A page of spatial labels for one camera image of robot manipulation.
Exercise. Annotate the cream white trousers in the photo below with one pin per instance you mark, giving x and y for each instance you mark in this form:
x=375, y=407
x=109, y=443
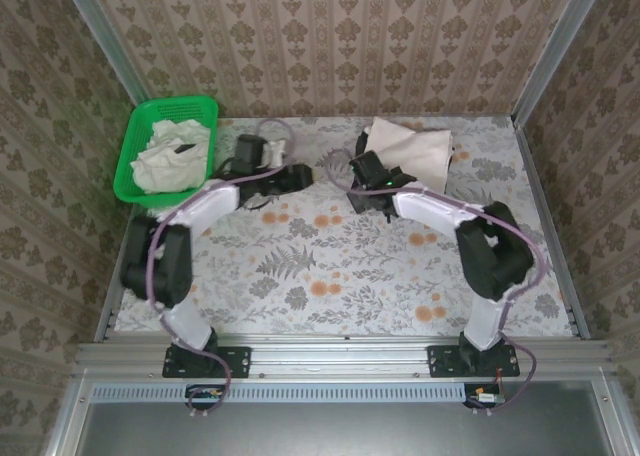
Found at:
x=420, y=146

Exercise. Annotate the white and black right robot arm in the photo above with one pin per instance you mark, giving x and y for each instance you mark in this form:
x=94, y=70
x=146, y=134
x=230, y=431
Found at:
x=430, y=208

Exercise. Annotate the floral patterned table cover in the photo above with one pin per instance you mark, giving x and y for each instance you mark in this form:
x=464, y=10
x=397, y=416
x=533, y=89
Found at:
x=320, y=256

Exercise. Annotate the small black label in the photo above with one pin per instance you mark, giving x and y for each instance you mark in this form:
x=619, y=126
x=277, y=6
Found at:
x=184, y=149

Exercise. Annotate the crumpled white t-shirt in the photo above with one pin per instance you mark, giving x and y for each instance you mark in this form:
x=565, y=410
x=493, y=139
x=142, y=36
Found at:
x=170, y=166

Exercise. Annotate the green plastic basket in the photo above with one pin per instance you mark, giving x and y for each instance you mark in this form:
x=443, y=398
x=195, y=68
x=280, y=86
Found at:
x=165, y=198

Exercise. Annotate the black electronics connector box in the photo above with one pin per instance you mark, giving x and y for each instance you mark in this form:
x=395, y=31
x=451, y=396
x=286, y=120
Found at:
x=202, y=393
x=485, y=397

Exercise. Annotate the grey metal panel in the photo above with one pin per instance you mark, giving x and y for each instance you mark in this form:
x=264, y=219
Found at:
x=325, y=431

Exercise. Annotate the aluminium mounting rail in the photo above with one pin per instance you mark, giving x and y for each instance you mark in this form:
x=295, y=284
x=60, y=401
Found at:
x=340, y=358

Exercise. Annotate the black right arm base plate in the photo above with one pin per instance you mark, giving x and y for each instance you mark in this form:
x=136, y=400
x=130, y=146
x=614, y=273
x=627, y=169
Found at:
x=442, y=361

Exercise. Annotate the aluminium table side rail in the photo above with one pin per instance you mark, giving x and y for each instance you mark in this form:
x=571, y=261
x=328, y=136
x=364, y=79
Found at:
x=555, y=236
x=107, y=316

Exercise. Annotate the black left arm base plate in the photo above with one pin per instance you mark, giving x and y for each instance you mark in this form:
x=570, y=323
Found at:
x=240, y=361

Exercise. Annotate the aluminium frame post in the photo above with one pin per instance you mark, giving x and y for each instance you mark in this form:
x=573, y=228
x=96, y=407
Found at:
x=560, y=46
x=105, y=36

